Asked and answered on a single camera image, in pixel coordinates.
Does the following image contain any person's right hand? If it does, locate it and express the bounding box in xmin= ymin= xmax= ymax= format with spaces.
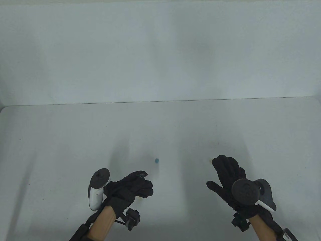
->
xmin=206 ymin=155 xmax=274 ymax=219

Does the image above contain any person's left hand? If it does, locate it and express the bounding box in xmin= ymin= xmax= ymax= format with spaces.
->
xmin=104 ymin=171 xmax=153 ymax=221

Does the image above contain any person's left forearm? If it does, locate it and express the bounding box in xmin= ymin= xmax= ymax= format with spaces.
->
xmin=88 ymin=205 xmax=117 ymax=241

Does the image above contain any person's right forearm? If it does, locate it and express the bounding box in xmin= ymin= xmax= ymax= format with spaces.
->
xmin=248 ymin=216 xmax=277 ymax=241

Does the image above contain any grey controller with dark ring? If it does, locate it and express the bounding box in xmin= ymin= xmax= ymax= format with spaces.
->
xmin=231 ymin=178 xmax=277 ymax=212

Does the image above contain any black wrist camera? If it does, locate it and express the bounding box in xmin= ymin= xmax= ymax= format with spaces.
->
xmin=231 ymin=212 xmax=250 ymax=231
xmin=125 ymin=208 xmax=140 ymax=231

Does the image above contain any white controller with dark ring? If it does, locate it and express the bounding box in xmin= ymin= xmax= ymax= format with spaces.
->
xmin=88 ymin=168 xmax=111 ymax=211

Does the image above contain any black forearm strap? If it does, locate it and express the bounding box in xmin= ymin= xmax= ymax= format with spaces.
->
xmin=69 ymin=215 xmax=101 ymax=241
xmin=272 ymin=221 xmax=299 ymax=241

